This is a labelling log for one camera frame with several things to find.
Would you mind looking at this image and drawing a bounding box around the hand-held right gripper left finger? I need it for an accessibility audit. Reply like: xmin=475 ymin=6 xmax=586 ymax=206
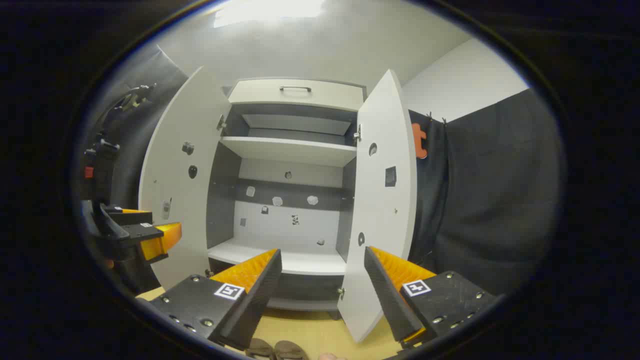
xmin=148 ymin=248 xmax=283 ymax=351

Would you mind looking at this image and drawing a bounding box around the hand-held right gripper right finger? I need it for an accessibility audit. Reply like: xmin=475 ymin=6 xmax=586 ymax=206
xmin=363 ymin=245 xmax=498 ymax=351

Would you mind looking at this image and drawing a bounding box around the brown shoe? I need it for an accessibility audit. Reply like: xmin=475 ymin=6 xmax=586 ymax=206
xmin=274 ymin=340 xmax=310 ymax=360
xmin=244 ymin=338 xmax=276 ymax=360

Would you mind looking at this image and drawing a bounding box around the white cabinet door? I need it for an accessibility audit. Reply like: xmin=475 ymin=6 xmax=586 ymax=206
xmin=138 ymin=66 xmax=232 ymax=291
xmin=337 ymin=69 xmax=418 ymax=344

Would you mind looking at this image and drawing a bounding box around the white shoe cabinet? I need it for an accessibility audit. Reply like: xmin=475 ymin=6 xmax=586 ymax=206
xmin=206 ymin=76 xmax=368 ymax=321

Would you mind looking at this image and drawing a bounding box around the white cabinet drawer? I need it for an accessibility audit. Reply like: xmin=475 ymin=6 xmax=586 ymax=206
xmin=227 ymin=77 xmax=366 ymax=112

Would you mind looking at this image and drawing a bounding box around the ceiling light panel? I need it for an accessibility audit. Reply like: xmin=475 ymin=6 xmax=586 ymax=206
xmin=215 ymin=0 xmax=326 ymax=28

